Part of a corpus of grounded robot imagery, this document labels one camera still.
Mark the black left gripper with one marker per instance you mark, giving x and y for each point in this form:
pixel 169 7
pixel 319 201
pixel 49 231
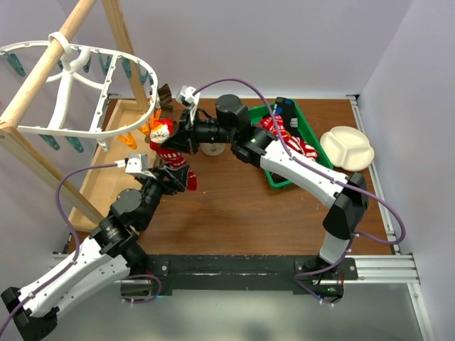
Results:
pixel 178 178

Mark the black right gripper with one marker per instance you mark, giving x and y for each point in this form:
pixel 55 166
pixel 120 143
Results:
pixel 181 141

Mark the red cat christmas sock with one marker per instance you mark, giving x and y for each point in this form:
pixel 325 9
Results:
pixel 275 125
pixel 160 131

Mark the black blue logo sock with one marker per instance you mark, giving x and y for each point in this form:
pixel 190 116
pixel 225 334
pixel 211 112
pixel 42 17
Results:
pixel 287 110

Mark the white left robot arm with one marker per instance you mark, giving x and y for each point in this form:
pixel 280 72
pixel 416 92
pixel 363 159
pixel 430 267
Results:
pixel 109 253

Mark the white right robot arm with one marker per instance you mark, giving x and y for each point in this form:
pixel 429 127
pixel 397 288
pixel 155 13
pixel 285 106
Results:
pixel 343 195

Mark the green ceramic mug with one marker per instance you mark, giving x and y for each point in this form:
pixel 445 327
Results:
pixel 212 149

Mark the green plastic tray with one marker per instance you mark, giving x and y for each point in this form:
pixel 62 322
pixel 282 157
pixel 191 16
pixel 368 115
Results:
pixel 305 133

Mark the cream divided plate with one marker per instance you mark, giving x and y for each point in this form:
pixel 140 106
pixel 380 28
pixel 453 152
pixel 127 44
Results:
pixel 347 148

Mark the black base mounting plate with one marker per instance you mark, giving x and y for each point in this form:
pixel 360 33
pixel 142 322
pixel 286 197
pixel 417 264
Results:
pixel 239 273

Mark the wooden drying rack frame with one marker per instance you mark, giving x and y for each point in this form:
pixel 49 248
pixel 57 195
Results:
pixel 65 62

